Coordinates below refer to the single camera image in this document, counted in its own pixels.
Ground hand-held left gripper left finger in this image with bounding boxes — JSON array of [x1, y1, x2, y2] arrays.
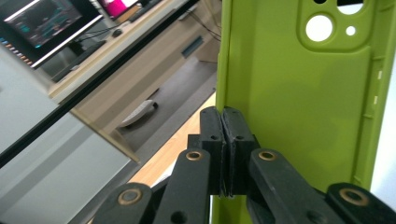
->
[[187, 105, 227, 197]]

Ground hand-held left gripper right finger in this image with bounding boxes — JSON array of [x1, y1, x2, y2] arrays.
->
[[220, 106, 262, 198]]

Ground green phone case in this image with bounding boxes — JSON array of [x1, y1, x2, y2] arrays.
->
[[210, 0, 396, 224]]

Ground light wooden board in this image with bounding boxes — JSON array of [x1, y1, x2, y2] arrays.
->
[[128, 92, 219, 189]]

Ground monitor with pink screen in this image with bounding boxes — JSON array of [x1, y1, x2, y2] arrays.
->
[[98, 0, 139, 19]]

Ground large computer monitor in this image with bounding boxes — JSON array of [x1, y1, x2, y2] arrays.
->
[[0, 0, 105, 70]]

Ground black cables behind desk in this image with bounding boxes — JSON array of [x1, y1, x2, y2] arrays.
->
[[186, 10, 222, 43]]

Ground black horizontal frame bar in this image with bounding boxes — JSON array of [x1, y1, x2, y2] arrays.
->
[[0, 0, 201, 170]]

